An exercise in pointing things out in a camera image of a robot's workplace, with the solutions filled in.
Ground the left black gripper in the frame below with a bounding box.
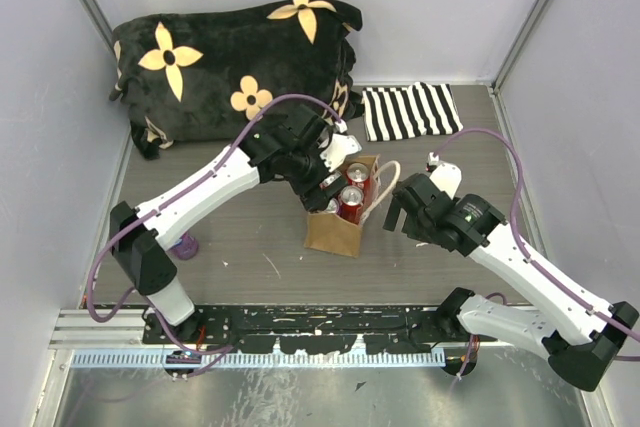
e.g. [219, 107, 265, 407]
[287, 139, 349, 212]

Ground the red cola can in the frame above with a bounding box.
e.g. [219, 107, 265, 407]
[345, 162, 372, 198]
[320, 171, 348, 190]
[338, 185, 365, 224]

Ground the purple soda can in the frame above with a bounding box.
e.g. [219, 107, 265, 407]
[323, 198, 341, 216]
[170, 232, 199, 261]

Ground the brown canvas bag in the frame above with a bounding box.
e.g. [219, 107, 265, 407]
[304, 155, 401, 258]

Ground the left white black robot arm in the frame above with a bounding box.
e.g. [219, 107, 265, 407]
[108, 102, 361, 343]

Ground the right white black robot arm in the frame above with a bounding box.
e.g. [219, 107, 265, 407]
[383, 166, 639, 392]

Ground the black white striped cloth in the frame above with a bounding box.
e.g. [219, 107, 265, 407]
[362, 82, 463, 142]

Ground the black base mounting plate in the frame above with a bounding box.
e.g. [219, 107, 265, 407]
[172, 305, 479, 355]

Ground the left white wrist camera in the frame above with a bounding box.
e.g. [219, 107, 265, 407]
[319, 133, 362, 172]

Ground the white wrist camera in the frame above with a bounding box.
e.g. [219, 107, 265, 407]
[426, 152, 462, 199]
[319, 133, 362, 172]

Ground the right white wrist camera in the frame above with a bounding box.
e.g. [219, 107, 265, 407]
[426, 152, 462, 199]

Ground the white slotted cable duct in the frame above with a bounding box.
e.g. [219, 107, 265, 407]
[70, 348, 446, 369]

